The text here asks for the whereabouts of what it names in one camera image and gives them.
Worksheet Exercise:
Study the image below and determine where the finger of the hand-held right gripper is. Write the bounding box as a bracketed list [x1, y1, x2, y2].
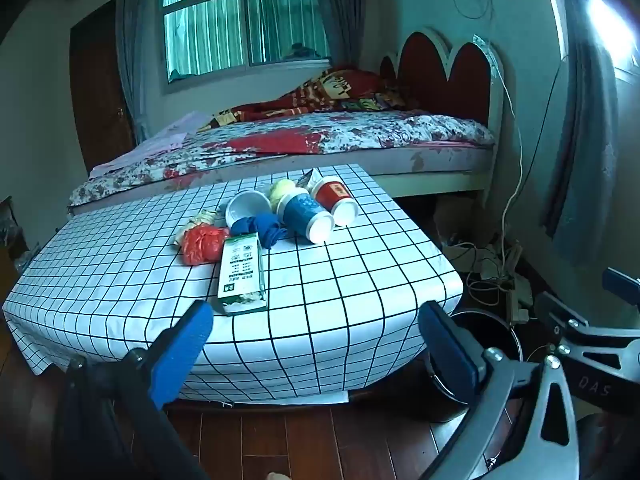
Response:
[534, 291, 640, 359]
[601, 267, 640, 307]

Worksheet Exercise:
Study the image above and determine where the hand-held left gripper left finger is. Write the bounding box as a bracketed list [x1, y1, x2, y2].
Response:
[56, 301, 215, 480]

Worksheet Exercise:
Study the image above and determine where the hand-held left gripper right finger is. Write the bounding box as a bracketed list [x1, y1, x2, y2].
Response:
[419, 301, 583, 480]

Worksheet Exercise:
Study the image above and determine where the black trash bin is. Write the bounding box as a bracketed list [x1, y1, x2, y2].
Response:
[424, 310, 523, 423]

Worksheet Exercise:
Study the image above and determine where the green white carton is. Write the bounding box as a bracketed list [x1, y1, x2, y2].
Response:
[215, 232, 268, 317]

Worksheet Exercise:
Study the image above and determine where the red plastic bag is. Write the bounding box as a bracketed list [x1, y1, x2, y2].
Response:
[181, 225, 232, 266]

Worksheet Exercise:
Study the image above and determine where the blue cloth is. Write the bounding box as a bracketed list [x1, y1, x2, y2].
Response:
[230, 212, 290, 251]

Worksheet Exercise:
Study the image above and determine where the white paper cup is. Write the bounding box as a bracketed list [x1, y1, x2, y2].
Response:
[225, 190, 273, 231]

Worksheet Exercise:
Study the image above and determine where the blue paper cup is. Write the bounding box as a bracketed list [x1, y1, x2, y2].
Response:
[276, 191, 335, 244]

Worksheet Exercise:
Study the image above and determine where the yellow towel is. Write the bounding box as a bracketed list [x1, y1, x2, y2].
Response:
[270, 179, 301, 211]

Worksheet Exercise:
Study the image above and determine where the red paper cup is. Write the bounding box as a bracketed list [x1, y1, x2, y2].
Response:
[311, 176, 358, 227]

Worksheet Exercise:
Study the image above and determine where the checkered white tablecloth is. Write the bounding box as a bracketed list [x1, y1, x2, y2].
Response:
[2, 162, 463, 403]

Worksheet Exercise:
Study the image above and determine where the grey speckled curtain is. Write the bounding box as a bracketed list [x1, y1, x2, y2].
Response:
[542, 0, 626, 253]

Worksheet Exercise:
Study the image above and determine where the beige knotted cloth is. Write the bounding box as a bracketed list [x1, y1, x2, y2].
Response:
[174, 210, 221, 248]

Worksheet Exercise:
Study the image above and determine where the cardboard box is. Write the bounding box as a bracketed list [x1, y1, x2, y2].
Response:
[432, 199, 482, 247]

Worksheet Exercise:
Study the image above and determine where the pale mattress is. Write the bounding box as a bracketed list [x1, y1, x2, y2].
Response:
[70, 141, 493, 217]

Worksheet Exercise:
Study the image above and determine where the pink cloth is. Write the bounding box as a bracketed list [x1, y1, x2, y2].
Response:
[89, 112, 213, 177]

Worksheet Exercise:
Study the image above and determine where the floral quilt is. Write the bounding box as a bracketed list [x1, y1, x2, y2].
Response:
[67, 110, 496, 208]

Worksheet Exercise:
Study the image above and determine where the bright side window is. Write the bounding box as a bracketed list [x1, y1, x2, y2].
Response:
[582, 0, 640, 81]

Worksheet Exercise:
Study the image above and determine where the red scalloped headboard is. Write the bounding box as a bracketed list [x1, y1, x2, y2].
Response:
[379, 27, 506, 126]

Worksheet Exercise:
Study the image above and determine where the brown wooden door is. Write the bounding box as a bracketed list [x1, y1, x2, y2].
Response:
[69, 0, 136, 176]

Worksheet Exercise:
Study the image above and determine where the red printed blanket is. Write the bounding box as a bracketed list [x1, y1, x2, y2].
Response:
[197, 66, 421, 133]

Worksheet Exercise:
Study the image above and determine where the white cable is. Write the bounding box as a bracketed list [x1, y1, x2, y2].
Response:
[492, 35, 526, 281]

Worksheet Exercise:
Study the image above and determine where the white bed frame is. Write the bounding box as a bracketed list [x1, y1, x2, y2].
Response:
[372, 110, 506, 208]

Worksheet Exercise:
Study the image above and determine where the window with white frame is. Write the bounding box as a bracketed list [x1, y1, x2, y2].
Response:
[159, 0, 333, 83]

